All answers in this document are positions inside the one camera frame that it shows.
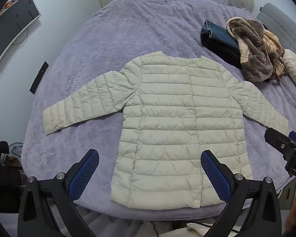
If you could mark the curved monitor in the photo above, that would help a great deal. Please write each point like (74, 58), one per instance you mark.
(12, 22)

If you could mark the white cloth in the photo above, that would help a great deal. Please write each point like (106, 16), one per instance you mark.
(199, 229)

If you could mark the black strip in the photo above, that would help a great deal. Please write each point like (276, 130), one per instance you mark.
(39, 77)

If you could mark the folded blue jeans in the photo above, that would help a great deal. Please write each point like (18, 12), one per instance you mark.
(220, 33)

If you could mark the brown fleece garment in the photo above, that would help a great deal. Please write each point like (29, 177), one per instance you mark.
(255, 54)

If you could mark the cream quilted puffer jacket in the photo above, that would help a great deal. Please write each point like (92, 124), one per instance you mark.
(167, 118)

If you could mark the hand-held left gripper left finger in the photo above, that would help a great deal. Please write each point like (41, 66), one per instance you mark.
(85, 170)

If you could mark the grey quilted headboard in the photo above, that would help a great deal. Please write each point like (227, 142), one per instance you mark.
(282, 27)

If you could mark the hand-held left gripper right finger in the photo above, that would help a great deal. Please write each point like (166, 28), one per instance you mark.
(213, 171)

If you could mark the purple embossed blanket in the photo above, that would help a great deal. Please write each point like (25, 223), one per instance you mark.
(128, 32)

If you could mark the black folded garment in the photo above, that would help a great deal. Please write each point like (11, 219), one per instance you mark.
(222, 51)

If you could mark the cream striped garment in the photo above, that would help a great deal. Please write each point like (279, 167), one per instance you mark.
(273, 44)

